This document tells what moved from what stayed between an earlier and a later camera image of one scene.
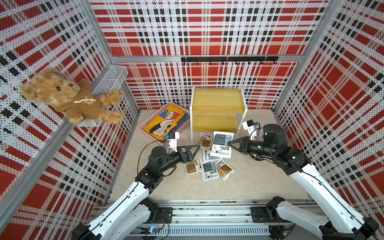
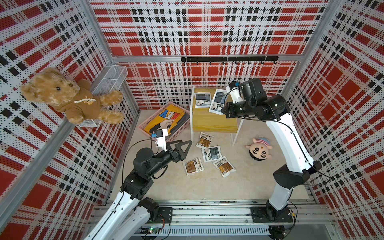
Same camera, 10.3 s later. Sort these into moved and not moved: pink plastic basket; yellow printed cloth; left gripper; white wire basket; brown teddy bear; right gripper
Moved: right gripper; left gripper
Not moved: pink plastic basket; yellow printed cloth; white wire basket; brown teddy bear
